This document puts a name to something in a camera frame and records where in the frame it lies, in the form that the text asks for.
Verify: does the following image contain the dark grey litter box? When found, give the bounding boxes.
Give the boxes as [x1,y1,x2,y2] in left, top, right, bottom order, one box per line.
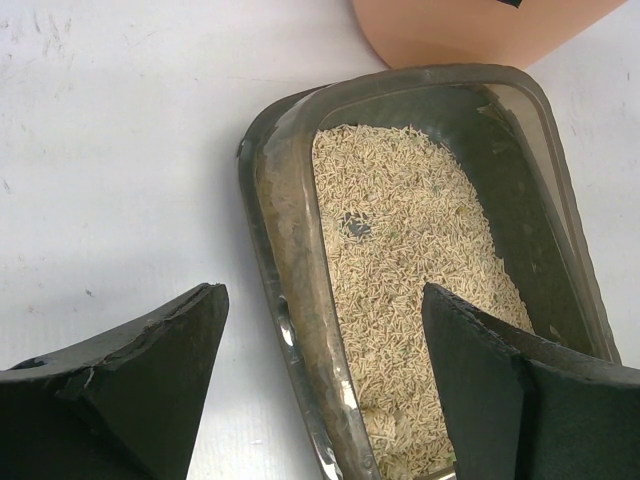
[238,64,620,479]

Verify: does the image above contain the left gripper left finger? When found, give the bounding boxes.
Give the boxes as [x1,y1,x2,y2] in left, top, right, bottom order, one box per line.
[1,283,229,479]

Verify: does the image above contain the cat litter granules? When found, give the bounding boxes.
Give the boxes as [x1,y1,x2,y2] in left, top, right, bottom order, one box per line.
[312,125,532,479]

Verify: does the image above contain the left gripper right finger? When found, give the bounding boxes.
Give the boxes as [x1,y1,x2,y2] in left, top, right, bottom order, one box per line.
[422,283,639,479]

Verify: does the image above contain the orange trash bin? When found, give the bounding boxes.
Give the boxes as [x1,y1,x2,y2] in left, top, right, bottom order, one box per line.
[352,0,623,69]

